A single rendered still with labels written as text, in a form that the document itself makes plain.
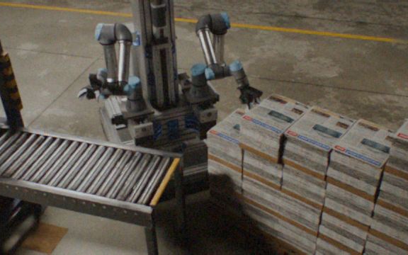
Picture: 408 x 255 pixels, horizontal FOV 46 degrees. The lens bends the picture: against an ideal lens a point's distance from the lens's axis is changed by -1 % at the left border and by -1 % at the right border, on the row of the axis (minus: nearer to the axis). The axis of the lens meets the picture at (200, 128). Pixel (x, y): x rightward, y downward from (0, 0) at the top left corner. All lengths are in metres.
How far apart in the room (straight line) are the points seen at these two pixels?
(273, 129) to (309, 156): 0.26
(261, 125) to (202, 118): 0.77
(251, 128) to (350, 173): 0.63
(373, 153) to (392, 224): 0.40
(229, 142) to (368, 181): 0.92
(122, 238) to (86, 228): 0.31
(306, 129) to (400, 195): 0.63
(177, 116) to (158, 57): 0.47
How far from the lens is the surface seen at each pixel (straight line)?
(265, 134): 2.91
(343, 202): 2.94
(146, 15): 3.45
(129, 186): 2.92
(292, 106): 3.10
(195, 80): 3.57
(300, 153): 2.88
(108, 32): 3.28
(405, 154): 2.59
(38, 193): 3.06
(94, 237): 3.78
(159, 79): 3.57
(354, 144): 2.83
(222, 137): 3.20
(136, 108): 3.50
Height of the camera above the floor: 2.71
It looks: 35 degrees down
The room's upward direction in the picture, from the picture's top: 2 degrees counter-clockwise
